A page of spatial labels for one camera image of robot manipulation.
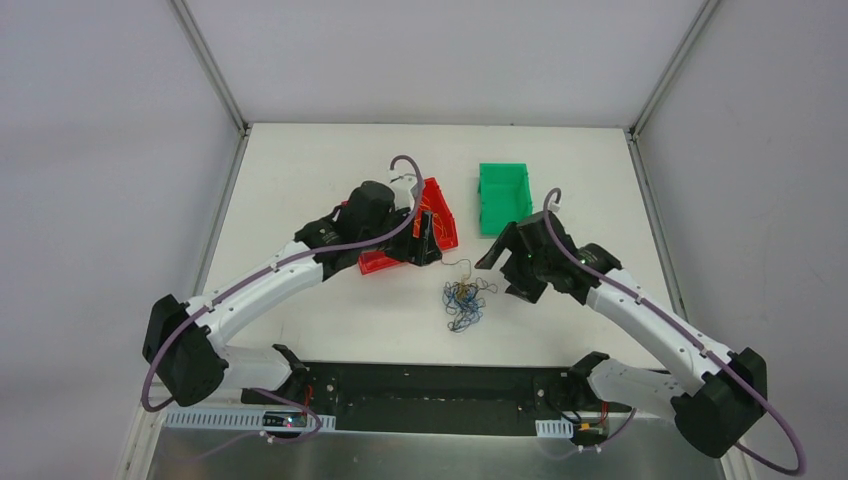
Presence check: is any red two-compartment plastic bin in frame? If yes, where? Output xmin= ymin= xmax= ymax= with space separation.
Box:
xmin=341 ymin=176 xmax=460 ymax=277

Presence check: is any bundle of thin wires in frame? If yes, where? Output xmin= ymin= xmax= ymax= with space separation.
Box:
xmin=440 ymin=259 xmax=499 ymax=334

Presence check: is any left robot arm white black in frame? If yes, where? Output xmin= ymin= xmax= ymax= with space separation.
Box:
xmin=142 ymin=175 xmax=441 ymax=407

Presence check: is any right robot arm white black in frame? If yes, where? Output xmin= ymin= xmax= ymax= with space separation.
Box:
xmin=475 ymin=212 xmax=768 ymax=458

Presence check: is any green plastic bin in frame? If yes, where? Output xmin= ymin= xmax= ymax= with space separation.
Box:
xmin=478 ymin=163 xmax=533 ymax=236

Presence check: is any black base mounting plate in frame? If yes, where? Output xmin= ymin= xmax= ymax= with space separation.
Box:
xmin=240 ymin=361 xmax=601 ymax=436

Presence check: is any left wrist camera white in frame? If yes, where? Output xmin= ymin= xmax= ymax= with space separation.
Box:
xmin=389 ymin=173 xmax=421 ymax=204

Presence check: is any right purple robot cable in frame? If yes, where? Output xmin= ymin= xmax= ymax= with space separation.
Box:
xmin=542 ymin=188 xmax=808 ymax=477

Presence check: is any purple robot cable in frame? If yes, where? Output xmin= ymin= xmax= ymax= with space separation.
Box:
xmin=140 ymin=154 xmax=425 ymax=414
xmin=542 ymin=188 xmax=808 ymax=477

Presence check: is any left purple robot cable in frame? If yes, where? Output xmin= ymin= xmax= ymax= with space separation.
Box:
xmin=140 ymin=154 xmax=425 ymax=414

